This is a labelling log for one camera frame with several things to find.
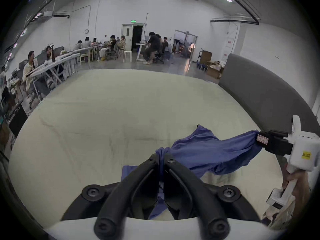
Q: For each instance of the white stool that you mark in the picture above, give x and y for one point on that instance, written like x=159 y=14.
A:
x=127 y=52

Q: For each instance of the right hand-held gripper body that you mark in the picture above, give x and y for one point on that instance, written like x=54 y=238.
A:
x=303 y=149

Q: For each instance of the bed with beige sheet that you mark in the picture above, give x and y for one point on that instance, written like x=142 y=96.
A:
x=112 y=109

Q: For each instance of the grey padded headboard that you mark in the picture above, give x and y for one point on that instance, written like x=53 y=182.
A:
x=262 y=89

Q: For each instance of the row of tables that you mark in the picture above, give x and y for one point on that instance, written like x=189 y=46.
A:
x=62 y=59

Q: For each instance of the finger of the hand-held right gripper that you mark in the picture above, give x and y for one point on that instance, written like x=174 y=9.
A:
x=263 y=139

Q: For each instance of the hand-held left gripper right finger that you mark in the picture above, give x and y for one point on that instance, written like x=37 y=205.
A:
x=190 y=184

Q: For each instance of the blue garment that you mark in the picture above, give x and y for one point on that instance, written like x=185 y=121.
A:
x=212 y=154

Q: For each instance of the trolley with carton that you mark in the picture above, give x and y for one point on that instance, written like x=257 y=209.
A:
x=205 y=56

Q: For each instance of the person's right hand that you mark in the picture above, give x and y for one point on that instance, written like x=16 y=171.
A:
x=303 y=184

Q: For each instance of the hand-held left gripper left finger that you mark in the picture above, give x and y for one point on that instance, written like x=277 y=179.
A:
x=130 y=184

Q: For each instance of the pile of cartons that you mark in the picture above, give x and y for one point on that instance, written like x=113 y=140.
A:
x=213 y=69

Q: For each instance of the group of people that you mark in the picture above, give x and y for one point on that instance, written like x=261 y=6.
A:
x=113 y=44

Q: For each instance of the white table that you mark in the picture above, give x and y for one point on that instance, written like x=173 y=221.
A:
x=140 y=45

